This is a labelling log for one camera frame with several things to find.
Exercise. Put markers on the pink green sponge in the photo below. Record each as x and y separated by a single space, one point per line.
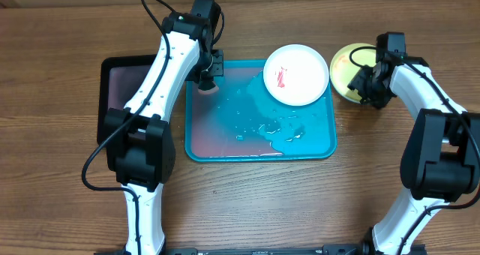
207 87

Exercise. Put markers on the white plate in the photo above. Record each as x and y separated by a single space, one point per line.
296 75

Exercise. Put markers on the black rectangular tray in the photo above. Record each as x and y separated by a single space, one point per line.
120 79

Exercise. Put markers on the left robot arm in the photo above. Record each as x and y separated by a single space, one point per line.
139 142

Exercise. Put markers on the yellow plate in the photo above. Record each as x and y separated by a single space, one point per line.
342 70

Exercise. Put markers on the teal plastic tray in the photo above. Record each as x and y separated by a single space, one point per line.
243 122

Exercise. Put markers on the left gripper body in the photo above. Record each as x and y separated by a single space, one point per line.
214 67

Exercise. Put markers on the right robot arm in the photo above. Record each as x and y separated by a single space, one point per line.
439 168

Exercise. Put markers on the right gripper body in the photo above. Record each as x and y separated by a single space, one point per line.
374 87

